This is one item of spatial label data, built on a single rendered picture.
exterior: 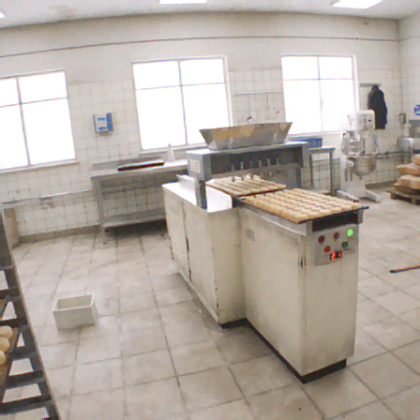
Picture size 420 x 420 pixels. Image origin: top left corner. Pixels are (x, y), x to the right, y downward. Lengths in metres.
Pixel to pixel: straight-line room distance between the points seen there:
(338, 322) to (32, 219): 4.56
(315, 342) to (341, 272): 0.37
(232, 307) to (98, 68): 3.96
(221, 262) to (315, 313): 0.73
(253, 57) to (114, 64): 2.05
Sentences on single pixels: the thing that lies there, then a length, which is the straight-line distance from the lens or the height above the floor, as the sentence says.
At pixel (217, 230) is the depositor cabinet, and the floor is 0.72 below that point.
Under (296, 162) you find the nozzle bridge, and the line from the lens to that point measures 2.45.
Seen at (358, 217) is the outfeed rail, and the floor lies 0.87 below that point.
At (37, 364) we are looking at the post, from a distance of 1.20.
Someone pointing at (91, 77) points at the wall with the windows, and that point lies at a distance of 5.40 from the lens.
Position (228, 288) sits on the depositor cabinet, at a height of 0.33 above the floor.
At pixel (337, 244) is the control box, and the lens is 1.71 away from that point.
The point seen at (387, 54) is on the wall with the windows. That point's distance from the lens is 7.20.
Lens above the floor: 1.34
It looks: 13 degrees down
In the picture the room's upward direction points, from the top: 6 degrees counter-clockwise
